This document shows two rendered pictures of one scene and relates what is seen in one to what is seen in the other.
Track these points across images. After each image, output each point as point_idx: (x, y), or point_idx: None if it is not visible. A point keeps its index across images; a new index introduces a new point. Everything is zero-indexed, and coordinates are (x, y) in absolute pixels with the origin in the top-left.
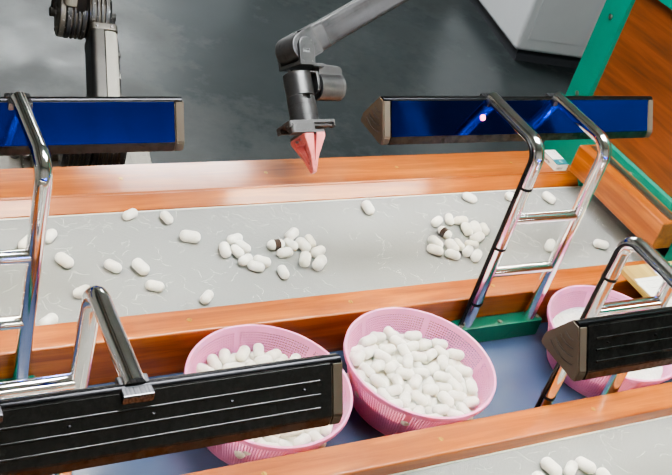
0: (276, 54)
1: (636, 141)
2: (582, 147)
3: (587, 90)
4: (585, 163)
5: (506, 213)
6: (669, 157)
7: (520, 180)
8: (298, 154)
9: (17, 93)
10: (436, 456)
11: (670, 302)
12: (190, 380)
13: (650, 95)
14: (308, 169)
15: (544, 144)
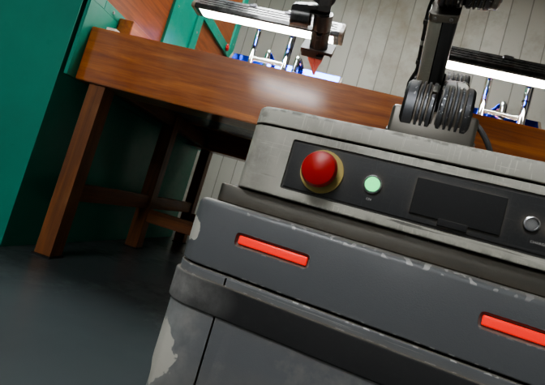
0: (335, 0)
1: (132, 13)
2: (135, 23)
3: None
4: (137, 32)
5: (288, 62)
6: (146, 20)
7: (293, 47)
8: (318, 66)
9: (508, 55)
10: None
11: None
12: None
13: None
14: (315, 73)
15: (84, 23)
